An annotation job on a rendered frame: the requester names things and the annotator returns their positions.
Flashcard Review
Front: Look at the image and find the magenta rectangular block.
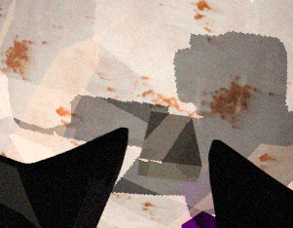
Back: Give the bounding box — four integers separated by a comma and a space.
181, 211, 217, 228

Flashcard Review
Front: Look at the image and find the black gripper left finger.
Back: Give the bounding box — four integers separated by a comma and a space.
0, 127, 129, 228

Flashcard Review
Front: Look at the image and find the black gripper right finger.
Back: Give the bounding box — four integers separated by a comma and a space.
208, 138, 293, 228

